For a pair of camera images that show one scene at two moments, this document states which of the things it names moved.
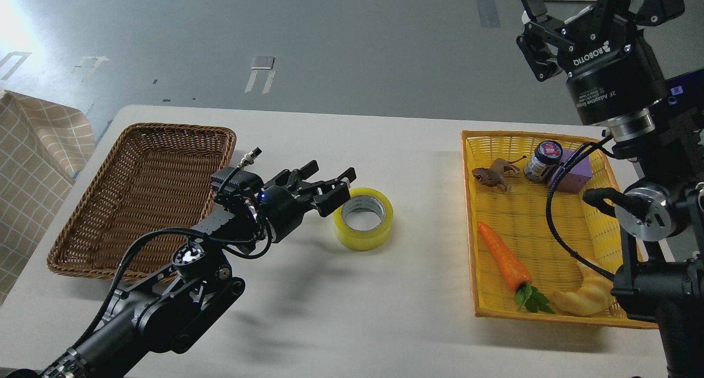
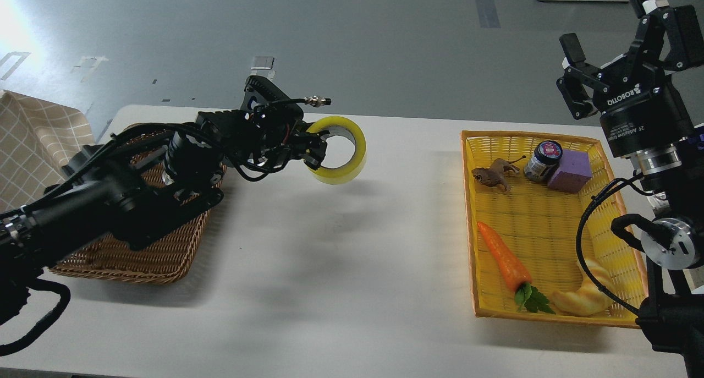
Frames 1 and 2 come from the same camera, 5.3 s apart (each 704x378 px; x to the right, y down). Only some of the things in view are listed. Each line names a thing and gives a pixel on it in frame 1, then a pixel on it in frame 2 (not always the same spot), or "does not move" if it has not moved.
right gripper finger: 533,43 → 581,81
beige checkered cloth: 43,146 does not move
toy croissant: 593,297 does not move
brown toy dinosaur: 500,170 does not move
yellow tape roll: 378,237 → 343,126
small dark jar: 547,156 does not move
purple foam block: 576,177 does not move
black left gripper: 284,202 → 279,136
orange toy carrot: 527,295 does not move
